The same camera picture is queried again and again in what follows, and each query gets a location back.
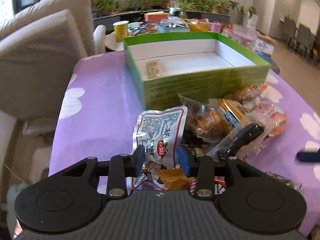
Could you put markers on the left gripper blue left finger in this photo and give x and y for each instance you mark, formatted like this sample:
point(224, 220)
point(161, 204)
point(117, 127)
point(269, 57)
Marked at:
point(137, 160)

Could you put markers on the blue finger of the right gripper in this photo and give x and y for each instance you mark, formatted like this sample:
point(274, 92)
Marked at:
point(308, 156)

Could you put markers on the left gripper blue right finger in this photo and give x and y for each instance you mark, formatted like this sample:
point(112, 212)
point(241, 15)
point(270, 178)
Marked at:
point(184, 159)

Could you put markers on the orange small snack packet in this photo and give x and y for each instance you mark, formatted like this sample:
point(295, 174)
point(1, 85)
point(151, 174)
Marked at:
point(174, 179)

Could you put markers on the white red snack packet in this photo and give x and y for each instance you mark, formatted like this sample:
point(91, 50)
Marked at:
point(160, 132)

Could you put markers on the dark crinkled snack packet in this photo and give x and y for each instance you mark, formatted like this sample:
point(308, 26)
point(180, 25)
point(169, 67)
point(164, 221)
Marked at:
point(296, 186)

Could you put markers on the clear brown snack packet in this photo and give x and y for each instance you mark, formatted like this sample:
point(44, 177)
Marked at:
point(203, 120)

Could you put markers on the pink bun snack packet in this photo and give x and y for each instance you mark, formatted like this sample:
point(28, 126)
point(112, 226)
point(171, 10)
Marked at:
point(276, 118)

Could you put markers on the purple floral tablecloth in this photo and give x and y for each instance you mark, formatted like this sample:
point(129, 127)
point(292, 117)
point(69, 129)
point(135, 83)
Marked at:
point(101, 107)

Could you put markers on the black sausage clear packet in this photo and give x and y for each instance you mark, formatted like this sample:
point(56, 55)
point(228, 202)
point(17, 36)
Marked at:
point(236, 139)

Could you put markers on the yellow bread snack packet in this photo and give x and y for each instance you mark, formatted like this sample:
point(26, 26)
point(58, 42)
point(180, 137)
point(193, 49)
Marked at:
point(230, 113)

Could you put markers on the orange pastry snack packet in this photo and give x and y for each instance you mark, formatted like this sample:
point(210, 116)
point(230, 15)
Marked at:
point(247, 93)

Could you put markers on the small beige snack packet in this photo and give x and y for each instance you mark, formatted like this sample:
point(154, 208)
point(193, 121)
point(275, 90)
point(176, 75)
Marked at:
point(153, 69)

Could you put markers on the green cardboard box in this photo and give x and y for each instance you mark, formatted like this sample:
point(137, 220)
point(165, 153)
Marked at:
point(197, 65)

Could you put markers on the white blue carton box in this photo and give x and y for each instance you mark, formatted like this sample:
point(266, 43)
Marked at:
point(263, 47)

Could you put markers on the yellow cylindrical can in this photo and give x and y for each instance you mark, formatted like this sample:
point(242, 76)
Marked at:
point(120, 30)

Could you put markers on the light blue storage basket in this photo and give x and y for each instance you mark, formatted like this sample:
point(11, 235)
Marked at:
point(172, 27)

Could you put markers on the yellow woven basket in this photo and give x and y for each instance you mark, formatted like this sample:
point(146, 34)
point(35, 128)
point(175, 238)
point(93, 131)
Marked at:
point(199, 27)

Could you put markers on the dark tv cabinet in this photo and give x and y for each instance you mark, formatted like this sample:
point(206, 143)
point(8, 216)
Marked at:
point(138, 16)

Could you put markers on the orange box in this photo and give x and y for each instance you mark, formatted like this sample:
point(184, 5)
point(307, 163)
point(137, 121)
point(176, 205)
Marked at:
point(156, 17)

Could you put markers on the beige sofa armchair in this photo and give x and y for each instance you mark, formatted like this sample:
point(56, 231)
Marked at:
point(40, 47)

